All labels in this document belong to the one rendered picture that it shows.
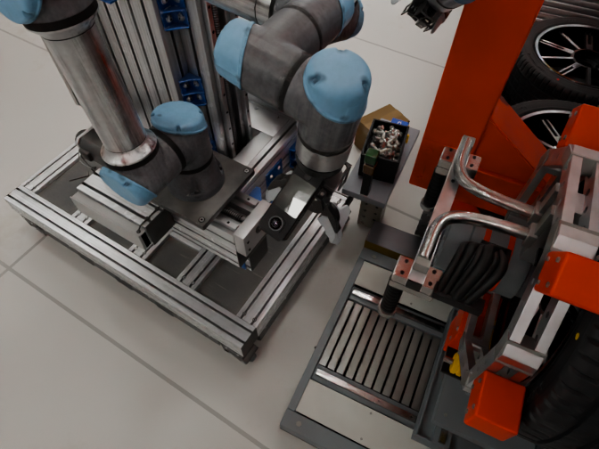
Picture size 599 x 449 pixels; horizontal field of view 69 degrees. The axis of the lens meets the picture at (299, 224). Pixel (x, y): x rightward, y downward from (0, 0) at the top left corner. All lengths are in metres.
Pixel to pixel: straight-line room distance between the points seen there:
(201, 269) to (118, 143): 0.90
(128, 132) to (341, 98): 0.53
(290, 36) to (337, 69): 0.09
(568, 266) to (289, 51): 0.49
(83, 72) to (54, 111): 2.14
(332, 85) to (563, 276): 0.44
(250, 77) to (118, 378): 1.52
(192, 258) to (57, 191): 0.73
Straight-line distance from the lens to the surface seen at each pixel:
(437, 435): 1.62
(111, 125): 0.90
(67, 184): 2.21
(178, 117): 1.03
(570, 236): 0.82
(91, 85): 0.85
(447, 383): 1.60
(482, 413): 0.89
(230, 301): 1.67
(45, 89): 3.18
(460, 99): 1.33
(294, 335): 1.82
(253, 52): 0.54
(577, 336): 0.84
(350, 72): 0.50
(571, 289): 0.74
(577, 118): 1.06
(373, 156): 1.47
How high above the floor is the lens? 1.70
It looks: 55 degrees down
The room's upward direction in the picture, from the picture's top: straight up
